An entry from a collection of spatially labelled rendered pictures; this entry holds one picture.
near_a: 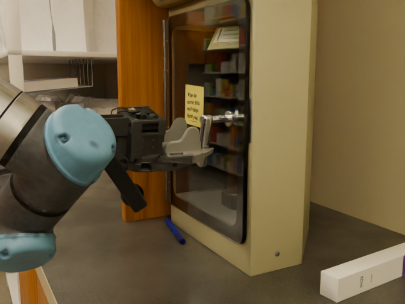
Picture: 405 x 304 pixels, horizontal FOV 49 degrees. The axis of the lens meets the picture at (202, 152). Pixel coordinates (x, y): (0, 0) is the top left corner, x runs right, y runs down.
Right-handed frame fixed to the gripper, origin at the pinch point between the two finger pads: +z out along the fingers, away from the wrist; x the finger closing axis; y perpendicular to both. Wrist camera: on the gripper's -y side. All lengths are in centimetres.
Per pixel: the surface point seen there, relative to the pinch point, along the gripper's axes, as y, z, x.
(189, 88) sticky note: 6.6, 4.3, 15.2
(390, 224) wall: -20, 48, -4
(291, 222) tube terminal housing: -10.6, 13.8, -9.4
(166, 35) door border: 14.7, 4.3, 28.2
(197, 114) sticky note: 2.9, 4.3, 11.0
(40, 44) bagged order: -6, -4, 136
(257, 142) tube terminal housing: 3.5, 6.3, -6.0
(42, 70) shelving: -35, 10, 215
